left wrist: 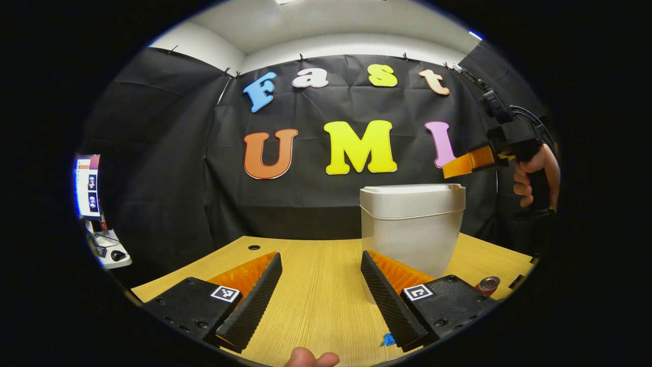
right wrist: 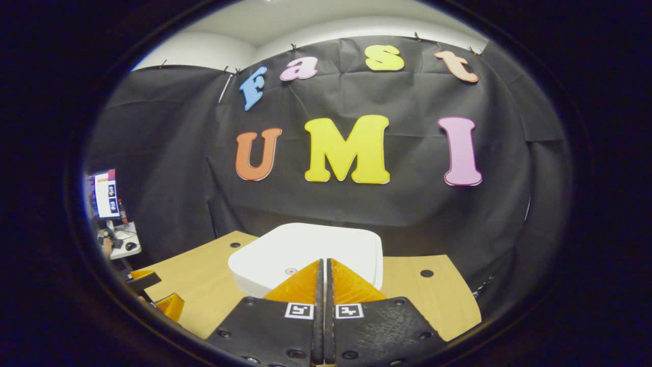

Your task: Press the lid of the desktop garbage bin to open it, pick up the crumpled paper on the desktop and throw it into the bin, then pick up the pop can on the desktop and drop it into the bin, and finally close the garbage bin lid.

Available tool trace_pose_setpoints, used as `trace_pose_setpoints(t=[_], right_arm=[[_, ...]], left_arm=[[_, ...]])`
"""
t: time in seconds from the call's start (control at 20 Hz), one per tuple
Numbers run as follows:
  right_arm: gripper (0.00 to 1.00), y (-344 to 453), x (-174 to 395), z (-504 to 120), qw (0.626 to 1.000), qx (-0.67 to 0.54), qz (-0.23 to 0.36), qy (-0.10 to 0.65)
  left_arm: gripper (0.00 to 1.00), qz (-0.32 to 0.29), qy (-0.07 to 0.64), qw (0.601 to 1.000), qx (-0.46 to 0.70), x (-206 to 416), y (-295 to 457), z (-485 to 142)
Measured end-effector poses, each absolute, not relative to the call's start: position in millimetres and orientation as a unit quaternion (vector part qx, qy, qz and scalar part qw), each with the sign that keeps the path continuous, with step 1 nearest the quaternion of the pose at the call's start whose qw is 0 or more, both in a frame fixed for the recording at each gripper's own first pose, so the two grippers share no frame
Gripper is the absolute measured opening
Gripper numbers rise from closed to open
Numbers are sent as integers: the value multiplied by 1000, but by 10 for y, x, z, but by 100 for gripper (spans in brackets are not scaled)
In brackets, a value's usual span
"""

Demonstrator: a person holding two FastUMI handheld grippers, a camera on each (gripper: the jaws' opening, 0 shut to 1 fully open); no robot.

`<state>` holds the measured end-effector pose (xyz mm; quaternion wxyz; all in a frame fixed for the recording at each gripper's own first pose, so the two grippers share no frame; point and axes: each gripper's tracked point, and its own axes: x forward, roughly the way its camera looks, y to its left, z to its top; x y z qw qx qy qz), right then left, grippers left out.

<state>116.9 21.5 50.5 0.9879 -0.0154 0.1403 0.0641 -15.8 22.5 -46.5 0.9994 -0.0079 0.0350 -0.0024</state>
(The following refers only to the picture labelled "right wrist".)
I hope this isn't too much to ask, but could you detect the white side desk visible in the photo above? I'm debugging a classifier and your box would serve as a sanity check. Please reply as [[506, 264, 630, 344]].
[[99, 222, 142, 260]]

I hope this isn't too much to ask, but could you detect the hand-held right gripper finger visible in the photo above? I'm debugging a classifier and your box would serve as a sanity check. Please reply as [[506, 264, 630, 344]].
[[324, 258, 446, 367], [206, 258, 324, 367]]

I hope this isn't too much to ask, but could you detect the computer monitor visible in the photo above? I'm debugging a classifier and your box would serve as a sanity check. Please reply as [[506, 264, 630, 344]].
[[87, 169, 122, 221]]

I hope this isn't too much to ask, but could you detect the white garbage bin with lid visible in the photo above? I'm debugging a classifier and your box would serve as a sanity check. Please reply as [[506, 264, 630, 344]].
[[228, 223, 384, 299]]

